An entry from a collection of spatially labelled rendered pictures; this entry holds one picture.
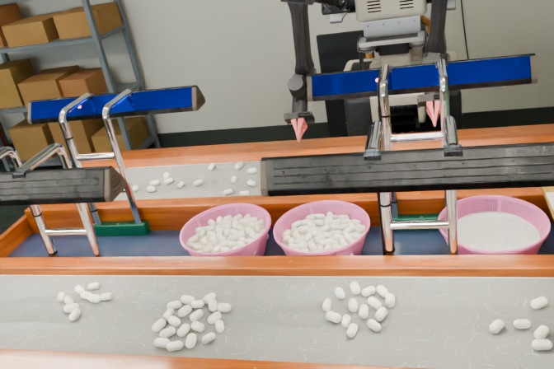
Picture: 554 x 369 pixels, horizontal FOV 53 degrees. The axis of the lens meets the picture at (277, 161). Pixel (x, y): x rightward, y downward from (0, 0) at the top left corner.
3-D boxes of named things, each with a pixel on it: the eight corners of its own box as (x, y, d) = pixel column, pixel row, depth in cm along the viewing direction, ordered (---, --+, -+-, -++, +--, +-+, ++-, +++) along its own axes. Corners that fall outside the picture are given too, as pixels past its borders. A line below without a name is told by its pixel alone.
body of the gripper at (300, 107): (311, 115, 196) (312, 97, 199) (283, 118, 199) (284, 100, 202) (315, 123, 202) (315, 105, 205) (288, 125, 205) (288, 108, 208)
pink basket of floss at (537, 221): (417, 250, 151) (415, 221, 147) (487, 213, 161) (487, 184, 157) (497, 299, 129) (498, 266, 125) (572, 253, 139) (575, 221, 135)
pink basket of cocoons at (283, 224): (272, 238, 168) (267, 212, 164) (358, 219, 170) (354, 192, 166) (286, 292, 144) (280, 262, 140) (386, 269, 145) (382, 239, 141)
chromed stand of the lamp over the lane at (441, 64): (389, 198, 178) (377, 63, 159) (455, 196, 173) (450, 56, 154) (387, 231, 161) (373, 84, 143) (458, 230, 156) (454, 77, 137)
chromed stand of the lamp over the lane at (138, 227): (119, 207, 204) (82, 91, 185) (169, 205, 198) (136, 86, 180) (93, 236, 187) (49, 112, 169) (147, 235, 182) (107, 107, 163)
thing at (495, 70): (312, 93, 170) (308, 70, 167) (532, 74, 154) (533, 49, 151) (307, 102, 163) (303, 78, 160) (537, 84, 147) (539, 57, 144)
